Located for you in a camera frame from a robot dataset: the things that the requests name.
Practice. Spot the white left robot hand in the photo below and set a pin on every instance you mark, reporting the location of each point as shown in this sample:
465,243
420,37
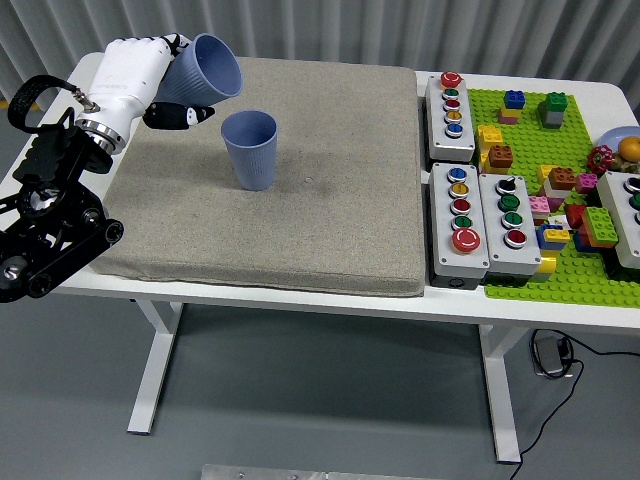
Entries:
130,75

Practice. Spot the blue ribbed cup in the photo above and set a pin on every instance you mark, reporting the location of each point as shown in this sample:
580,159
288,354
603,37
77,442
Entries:
210,70
252,160

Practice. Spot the grey pleated curtain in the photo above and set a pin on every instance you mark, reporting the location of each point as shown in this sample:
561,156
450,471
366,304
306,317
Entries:
320,25

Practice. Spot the grey-brown mat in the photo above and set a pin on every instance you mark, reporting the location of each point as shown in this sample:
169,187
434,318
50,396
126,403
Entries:
325,200

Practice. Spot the white table leg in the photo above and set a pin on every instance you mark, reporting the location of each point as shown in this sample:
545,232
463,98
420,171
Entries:
155,360
500,390

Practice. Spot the grey five-button control box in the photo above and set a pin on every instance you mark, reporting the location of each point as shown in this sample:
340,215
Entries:
437,125
442,250

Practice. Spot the brown toy brick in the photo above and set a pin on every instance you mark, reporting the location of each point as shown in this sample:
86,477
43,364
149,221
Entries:
500,157
562,177

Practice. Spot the pink toy brick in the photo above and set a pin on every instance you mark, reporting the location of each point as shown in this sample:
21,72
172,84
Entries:
540,204
507,120

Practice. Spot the blue toy brick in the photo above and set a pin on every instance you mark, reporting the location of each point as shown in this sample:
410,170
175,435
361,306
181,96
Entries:
580,246
515,99
542,240

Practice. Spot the green brick baseplate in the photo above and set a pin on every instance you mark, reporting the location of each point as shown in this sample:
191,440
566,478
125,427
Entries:
530,145

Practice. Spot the control box with black selector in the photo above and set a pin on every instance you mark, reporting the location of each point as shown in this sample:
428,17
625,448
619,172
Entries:
500,250

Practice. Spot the grey toy brick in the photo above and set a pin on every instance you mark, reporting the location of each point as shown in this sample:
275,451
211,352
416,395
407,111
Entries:
552,119

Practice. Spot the magenta toy brick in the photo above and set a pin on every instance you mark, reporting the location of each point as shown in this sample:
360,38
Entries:
586,183
556,205

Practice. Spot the white printed toy brick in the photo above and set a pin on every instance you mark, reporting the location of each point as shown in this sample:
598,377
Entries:
556,221

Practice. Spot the small yellow toy brick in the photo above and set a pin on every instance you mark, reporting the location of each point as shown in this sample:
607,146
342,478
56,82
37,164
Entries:
556,235

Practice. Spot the red toy brick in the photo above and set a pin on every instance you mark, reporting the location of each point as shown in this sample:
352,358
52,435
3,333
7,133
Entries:
575,215

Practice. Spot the red valve wheel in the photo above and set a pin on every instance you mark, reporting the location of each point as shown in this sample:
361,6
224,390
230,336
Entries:
600,160

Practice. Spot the blue plate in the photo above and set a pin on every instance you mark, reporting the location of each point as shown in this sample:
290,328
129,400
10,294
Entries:
612,137

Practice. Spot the orange toy brick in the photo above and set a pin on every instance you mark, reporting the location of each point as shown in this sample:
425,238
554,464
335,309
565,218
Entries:
590,240

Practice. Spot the large green toy brick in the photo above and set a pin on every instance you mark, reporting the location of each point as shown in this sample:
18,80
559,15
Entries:
600,225

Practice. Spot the brown toy food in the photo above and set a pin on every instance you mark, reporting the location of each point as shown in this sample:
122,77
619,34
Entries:
625,164

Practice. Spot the grey power adapter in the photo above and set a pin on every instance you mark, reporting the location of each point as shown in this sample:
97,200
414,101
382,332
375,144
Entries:
549,356

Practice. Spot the orange toy fruit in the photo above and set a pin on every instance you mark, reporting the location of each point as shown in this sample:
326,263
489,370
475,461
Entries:
630,148

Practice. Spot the grey push-button control box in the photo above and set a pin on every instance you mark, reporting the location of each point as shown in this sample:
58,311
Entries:
617,210

